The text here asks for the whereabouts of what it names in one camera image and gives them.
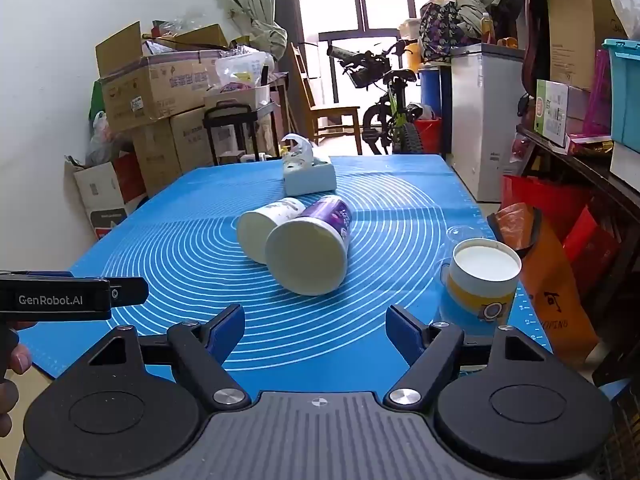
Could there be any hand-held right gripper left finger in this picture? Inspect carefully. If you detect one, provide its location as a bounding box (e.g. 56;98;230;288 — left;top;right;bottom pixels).
89;304;251;411

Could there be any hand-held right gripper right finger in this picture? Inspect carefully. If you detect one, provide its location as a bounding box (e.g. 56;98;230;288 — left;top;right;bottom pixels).
384;305;547;408

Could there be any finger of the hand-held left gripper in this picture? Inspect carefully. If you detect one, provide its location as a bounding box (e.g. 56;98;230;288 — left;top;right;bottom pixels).
107;277;149;307

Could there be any white purple paper cup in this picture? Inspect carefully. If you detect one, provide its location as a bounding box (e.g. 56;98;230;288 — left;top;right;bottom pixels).
236;197;307;265

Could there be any person's left hand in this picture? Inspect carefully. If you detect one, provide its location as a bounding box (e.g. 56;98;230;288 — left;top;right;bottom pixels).
0;319;34;440

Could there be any blue silicone mat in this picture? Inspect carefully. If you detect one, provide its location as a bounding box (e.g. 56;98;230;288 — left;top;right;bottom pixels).
19;154;553;386

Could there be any white yellow mug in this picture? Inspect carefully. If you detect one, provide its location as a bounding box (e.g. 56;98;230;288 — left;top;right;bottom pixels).
439;238;522;337

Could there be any white red cardboard box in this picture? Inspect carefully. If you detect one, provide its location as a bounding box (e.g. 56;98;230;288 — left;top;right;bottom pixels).
65;152;148;241

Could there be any orange shopping bag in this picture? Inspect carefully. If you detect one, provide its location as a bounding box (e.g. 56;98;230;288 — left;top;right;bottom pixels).
487;203;599;367

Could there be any light blue tissue box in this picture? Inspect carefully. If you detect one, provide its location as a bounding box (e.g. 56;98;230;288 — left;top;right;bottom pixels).
281;133;337;197

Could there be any red shopping bag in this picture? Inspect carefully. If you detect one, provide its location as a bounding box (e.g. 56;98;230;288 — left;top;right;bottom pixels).
501;175;621;311

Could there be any red bucket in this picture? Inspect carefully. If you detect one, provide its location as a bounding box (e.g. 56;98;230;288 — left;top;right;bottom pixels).
412;117;443;156

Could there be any large open cardboard box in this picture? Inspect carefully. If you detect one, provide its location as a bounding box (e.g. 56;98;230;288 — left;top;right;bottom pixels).
95;21;231;133

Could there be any black utility cart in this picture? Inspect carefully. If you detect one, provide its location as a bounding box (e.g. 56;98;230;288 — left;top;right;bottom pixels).
202;101;281;166

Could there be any white chest freezer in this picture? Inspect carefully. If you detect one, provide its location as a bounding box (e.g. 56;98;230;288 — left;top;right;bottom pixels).
450;43;526;204

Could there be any black green bicycle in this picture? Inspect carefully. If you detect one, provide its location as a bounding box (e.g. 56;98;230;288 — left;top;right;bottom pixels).
327;39;426;156

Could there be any wooden chair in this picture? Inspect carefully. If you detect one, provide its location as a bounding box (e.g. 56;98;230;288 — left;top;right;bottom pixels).
291;42;362;156

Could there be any blue barrel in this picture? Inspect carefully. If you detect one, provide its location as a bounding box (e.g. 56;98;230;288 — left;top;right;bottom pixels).
419;62;453;121

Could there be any clear plastic bag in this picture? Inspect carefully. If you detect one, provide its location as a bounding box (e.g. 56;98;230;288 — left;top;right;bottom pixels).
215;50;276;93

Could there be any dark wooden shelf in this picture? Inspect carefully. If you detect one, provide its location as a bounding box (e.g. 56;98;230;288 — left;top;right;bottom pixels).
515;125;640;386

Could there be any green white carton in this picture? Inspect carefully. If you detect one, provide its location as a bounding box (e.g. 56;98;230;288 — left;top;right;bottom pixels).
535;79;591;148

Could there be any floral fabric bag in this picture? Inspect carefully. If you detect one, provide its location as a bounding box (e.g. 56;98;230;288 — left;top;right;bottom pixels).
419;0;483;63

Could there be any light green curtain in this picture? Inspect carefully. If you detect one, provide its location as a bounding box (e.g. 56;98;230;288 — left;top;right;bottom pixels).
202;0;289;68

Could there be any teal storage bin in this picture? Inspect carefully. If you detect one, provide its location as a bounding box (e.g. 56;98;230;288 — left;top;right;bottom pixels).
602;38;640;153

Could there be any tall brown cardboard box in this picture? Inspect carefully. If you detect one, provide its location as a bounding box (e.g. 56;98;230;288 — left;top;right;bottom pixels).
545;0;628;91

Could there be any white plastic bag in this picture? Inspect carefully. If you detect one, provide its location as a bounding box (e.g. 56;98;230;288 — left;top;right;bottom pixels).
603;0;640;41

